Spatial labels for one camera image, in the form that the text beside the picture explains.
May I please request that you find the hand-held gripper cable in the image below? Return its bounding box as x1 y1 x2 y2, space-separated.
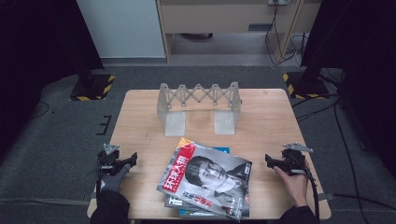
297 167 321 222
94 167 105 200

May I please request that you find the right hand-held gripper cable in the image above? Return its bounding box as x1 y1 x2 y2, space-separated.
297 167 321 222

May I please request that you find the white cable bundle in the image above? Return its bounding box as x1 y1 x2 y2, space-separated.
289 34 310 69

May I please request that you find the translucent expandable book rack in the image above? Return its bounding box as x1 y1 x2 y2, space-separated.
156 81 243 137

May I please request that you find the black floor cable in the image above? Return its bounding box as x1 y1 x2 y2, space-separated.
332 192 396 213
332 102 372 224
290 92 340 123

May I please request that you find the beige wooden desk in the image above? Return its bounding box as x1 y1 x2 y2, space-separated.
155 0 323 63

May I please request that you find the striped black stand base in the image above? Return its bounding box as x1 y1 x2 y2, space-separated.
69 73 116 102
282 70 331 100

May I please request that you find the black curtain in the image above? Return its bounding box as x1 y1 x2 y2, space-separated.
300 0 396 169
0 0 106 157

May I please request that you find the left hand-held gripper cable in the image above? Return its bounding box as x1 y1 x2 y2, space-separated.
94 167 105 200

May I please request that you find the person's right hand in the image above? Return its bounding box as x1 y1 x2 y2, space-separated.
273 160 311 208

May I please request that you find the blue book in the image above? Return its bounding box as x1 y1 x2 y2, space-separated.
177 147 232 217

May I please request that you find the white partition panel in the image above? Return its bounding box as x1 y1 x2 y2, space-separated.
76 0 166 59

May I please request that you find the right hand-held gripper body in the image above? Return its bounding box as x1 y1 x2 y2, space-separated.
278 142 315 176

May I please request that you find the black hanging cable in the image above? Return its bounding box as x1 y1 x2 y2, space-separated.
264 4 300 66

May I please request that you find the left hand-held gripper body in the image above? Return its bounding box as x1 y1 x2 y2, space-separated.
96 143 125 177

